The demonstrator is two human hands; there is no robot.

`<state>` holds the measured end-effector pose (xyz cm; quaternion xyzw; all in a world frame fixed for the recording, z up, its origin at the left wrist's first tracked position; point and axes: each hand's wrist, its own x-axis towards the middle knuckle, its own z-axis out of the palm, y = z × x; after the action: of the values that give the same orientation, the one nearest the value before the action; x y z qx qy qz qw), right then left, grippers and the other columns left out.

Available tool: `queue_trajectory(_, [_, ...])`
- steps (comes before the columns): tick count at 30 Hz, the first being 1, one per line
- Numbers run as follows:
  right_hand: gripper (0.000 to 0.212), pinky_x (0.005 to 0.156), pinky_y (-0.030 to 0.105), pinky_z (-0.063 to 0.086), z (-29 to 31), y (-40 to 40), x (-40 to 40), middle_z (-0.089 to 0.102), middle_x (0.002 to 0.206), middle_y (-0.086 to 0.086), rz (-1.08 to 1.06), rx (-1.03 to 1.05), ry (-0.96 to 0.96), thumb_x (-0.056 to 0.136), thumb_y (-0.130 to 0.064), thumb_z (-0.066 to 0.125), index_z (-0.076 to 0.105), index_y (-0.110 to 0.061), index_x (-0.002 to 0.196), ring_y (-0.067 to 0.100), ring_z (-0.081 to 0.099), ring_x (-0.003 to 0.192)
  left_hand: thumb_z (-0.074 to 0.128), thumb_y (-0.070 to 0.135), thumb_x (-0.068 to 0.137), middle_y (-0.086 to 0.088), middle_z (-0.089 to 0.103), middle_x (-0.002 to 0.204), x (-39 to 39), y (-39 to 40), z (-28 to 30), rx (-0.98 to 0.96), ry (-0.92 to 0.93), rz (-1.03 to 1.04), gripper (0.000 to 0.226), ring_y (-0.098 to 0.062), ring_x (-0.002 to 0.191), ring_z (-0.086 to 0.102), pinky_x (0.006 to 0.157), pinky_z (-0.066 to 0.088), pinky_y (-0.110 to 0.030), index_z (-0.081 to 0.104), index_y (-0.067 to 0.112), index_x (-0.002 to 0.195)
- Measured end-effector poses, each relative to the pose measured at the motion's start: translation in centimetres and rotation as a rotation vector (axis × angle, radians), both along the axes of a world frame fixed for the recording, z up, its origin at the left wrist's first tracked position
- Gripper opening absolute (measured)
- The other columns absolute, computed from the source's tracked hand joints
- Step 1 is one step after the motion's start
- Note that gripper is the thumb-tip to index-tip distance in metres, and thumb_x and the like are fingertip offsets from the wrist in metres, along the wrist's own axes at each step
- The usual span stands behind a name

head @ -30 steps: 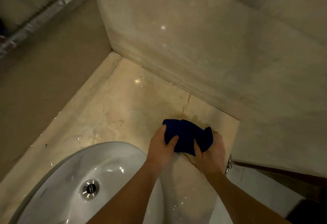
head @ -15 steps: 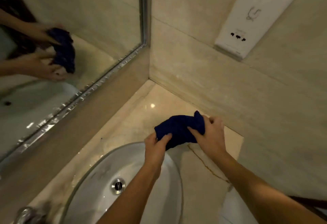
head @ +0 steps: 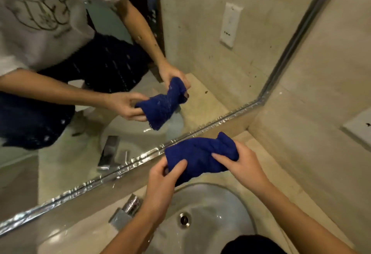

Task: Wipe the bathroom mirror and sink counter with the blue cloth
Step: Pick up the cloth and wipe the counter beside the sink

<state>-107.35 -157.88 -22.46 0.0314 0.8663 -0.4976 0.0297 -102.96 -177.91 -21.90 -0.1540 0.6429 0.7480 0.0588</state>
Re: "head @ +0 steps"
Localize person's right forearm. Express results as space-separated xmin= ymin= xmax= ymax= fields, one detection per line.
xmin=256 ymin=183 xmax=359 ymax=254

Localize white ceramic sink basin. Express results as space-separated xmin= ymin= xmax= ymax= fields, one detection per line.
xmin=145 ymin=183 xmax=257 ymax=254

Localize person's left forearm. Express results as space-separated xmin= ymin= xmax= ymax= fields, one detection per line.
xmin=100 ymin=204 xmax=168 ymax=254

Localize blue microfibre cloth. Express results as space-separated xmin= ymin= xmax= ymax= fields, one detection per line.
xmin=164 ymin=131 xmax=240 ymax=187

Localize person's right hand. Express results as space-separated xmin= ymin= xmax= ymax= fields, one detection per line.
xmin=211 ymin=140 xmax=273 ymax=198

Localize white wall socket panel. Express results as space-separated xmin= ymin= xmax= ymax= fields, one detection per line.
xmin=341 ymin=107 xmax=371 ymax=150

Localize chrome sink drain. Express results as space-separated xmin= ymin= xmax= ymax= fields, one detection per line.
xmin=178 ymin=212 xmax=192 ymax=229

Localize person's left hand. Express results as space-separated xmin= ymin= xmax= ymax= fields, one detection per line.
xmin=143 ymin=155 xmax=188 ymax=225

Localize chrome sink faucet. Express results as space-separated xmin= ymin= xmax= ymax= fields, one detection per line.
xmin=109 ymin=193 xmax=143 ymax=231

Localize silver framed wall mirror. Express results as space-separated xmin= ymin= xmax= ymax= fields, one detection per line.
xmin=0 ymin=0 xmax=343 ymax=236

